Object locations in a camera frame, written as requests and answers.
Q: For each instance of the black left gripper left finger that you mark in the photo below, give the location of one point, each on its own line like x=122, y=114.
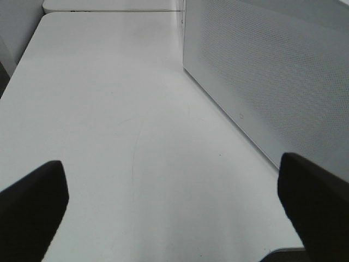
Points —
x=31, y=211

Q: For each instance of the white microwave door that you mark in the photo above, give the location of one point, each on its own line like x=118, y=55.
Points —
x=279, y=69

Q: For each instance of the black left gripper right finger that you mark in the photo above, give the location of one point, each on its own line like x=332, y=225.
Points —
x=316, y=203

